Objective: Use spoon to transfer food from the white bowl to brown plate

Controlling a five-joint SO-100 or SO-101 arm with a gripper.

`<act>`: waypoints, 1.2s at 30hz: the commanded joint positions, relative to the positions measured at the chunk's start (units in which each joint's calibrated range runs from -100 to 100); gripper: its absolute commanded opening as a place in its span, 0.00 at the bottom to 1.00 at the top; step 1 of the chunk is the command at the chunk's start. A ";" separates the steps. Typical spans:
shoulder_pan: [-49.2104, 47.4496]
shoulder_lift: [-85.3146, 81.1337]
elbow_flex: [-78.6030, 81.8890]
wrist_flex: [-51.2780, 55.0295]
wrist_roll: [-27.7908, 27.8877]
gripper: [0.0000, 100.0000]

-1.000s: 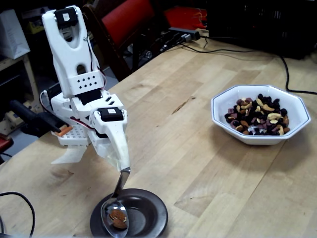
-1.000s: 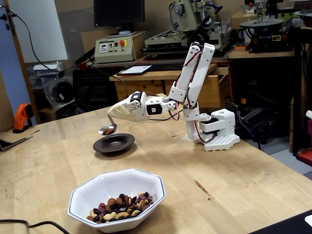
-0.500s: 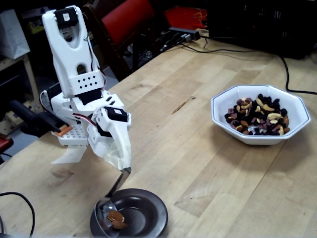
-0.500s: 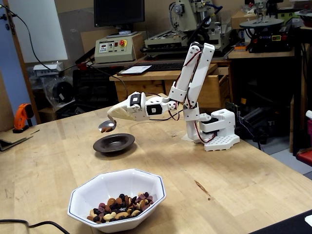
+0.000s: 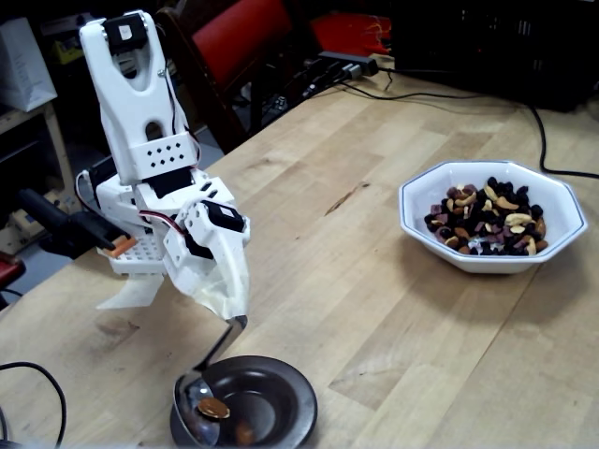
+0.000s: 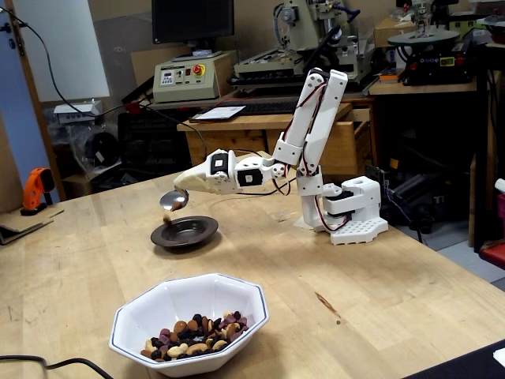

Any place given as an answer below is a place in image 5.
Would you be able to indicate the red chair with wooden frame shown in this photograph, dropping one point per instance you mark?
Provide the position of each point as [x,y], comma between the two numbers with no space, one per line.
[243,37]

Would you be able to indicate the black clamp with orange trigger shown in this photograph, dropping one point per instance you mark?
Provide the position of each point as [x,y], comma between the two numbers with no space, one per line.
[70,227]

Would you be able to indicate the small red padded stool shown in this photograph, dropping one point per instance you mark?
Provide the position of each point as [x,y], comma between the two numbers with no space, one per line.
[9,271]

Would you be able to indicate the cream plastic device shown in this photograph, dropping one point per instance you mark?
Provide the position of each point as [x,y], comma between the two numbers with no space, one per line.
[21,229]

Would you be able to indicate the black multi-port hub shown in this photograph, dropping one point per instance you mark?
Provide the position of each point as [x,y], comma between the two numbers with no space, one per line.
[346,57]

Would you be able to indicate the nut and raisin mix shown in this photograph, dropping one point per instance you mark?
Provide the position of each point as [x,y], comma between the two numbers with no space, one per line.
[486,220]

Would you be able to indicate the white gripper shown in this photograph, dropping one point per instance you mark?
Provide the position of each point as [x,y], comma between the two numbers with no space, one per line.
[224,254]

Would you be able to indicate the bent metal spoon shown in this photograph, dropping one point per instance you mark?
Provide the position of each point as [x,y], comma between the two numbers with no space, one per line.
[187,393]

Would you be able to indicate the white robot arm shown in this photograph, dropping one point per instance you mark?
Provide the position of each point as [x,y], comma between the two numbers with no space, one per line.
[126,103]

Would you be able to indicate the dark brown plate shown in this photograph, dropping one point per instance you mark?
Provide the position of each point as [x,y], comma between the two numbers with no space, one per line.
[271,397]

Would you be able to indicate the white octagonal bowl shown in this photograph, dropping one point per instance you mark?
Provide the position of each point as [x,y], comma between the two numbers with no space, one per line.
[552,196]

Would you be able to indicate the black plastic crate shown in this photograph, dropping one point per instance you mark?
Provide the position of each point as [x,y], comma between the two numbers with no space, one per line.
[491,47]

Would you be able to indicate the red upholstered seat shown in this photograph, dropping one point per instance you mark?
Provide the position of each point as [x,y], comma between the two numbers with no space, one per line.
[346,30]

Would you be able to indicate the small yellow box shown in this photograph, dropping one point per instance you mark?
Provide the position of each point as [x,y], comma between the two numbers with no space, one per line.
[65,52]

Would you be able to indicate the white cardboard box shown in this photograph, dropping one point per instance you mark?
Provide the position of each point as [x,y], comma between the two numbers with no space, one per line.
[23,70]

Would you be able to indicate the light wooden shelf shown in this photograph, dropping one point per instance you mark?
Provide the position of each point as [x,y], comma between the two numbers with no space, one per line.
[65,182]

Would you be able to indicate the beige masking tape wrap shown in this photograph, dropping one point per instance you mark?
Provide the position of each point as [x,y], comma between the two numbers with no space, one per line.
[217,297]

